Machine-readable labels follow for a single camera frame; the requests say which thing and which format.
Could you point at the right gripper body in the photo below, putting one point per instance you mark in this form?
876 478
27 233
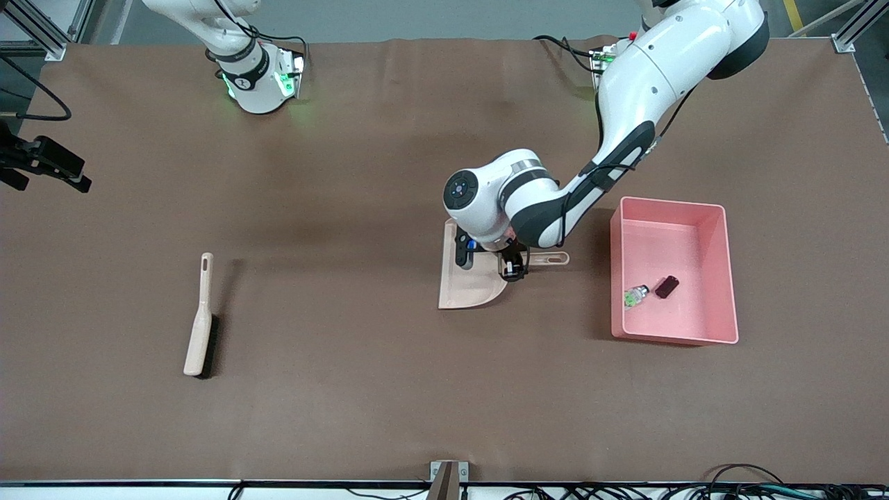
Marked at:
21 156

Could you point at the beige plastic dustpan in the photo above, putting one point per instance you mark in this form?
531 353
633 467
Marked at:
462 292

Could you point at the white push button switch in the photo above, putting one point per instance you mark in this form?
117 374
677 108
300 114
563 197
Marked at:
635 296

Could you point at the dark red cylindrical capacitor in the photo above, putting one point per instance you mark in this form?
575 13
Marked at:
667 287

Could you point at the beige hand brush black bristles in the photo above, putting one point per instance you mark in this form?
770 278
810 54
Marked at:
198 340

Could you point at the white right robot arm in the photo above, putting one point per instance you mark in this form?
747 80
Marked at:
257 90

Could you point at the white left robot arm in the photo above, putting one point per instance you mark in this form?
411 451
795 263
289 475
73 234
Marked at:
660 69

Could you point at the pink plastic bin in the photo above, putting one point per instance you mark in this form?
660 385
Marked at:
667 326

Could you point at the brown table mat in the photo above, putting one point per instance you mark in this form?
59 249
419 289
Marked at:
444 382

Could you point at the black left camera mount bracket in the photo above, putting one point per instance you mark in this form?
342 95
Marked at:
464 258

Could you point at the aluminium frame profile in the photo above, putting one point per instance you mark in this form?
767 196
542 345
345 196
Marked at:
851 35
52 47

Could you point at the metal table edge bracket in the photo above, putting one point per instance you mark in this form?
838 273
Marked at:
436 472

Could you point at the white table edge rail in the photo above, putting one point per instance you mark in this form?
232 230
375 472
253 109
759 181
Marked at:
139 492

